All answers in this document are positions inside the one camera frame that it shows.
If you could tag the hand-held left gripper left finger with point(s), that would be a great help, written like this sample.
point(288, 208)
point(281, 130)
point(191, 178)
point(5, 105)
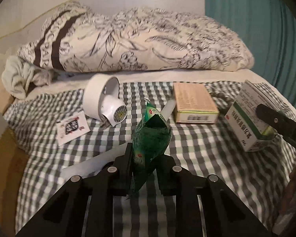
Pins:
point(123, 167)

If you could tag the small white printed card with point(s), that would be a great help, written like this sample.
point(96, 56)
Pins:
point(71, 128)

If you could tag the brown cardboard box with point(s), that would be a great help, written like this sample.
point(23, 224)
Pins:
point(0, 153)

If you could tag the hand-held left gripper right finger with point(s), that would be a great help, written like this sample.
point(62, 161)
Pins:
point(166, 172)

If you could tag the white round fan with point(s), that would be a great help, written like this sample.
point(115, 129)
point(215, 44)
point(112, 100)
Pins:
point(96, 96)

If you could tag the floral patterned pillow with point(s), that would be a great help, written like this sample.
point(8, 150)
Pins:
point(162, 42)

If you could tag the tan medicine box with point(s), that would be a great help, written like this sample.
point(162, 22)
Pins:
point(194, 98)

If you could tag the green and white medicine box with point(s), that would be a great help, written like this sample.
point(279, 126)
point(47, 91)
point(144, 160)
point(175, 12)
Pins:
point(244, 118)

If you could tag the green checkered cloth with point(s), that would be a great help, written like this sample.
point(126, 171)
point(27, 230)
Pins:
point(207, 158)

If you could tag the light green crumpled cloth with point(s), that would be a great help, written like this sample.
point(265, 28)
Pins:
point(17, 76)

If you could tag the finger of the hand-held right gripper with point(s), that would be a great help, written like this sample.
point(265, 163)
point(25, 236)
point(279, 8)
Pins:
point(273, 118)

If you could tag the green foil packet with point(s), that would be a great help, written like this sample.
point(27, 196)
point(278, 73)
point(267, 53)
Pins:
point(148, 140)

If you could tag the teal curtain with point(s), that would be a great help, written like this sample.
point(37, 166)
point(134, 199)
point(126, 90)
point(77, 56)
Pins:
point(261, 17)

